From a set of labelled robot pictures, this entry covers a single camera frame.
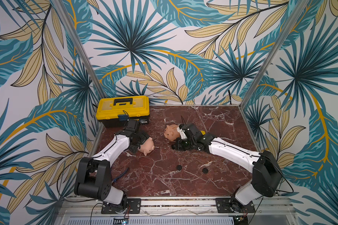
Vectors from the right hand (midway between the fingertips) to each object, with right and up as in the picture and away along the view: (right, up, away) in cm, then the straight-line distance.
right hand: (172, 145), depth 82 cm
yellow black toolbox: (-43, +22, +13) cm, 50 cm away
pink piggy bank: (-15, -2, +4) cm, 16 cm away
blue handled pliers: (-33, -19, -1) cm, 38 cm away
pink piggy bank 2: (0, +7, +10) cm, 12 cm away
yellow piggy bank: (+14, +9, -16) cm, 23 cm away
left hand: (-18, +1, +7) cm, 19 cm away
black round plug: (+4, -15, +6) cm, 16 cm away
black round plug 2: (+20, -16, +4) cm, 26 cm away
